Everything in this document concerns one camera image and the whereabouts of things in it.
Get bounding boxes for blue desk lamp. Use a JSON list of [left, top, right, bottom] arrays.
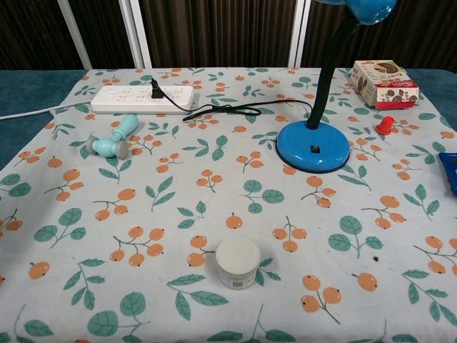
[[276, 0, 398, 175]]

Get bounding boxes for floral orange-fruit tablecloth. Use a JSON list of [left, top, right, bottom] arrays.
[[0, 66, 457, 343]]

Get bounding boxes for white round jar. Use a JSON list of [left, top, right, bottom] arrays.
[[215, 236, 261, 290]]

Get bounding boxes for teal wooden toy hammer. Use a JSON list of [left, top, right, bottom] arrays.
[[85, 114, 139, 160]]

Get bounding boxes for white power strip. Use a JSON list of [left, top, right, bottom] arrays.
[[90, 84, 200, 116]]

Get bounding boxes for dark pleated curtain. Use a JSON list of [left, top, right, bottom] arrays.
[[0, 0, 457, 71]]

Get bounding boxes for small red cap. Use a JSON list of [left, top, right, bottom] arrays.
[[374, 114, 396, 136]]

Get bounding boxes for chocolate cookie box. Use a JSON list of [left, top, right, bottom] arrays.
[[348, 59, 421, 110]]

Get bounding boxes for blue snack packet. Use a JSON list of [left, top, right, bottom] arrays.
[[438, 151, 457, 197]]

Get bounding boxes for teal velvet table cover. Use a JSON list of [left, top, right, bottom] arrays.
[[0, 67, 457, 172]]

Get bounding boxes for black power cable with plug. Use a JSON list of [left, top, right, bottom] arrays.
[[149, 79, 313, 124]]

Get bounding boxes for white wide frame post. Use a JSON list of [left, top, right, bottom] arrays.
[[287, 0, 312, 68]]

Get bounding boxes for white double frame post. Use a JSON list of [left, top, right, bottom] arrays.
[[119, 0, 155, 69]]

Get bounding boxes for white slim frame post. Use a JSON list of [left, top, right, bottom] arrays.
[[56, 0, 93, 71]]

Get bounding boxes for white power strip cable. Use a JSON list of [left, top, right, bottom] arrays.
[[0, 101, 94, 121]]

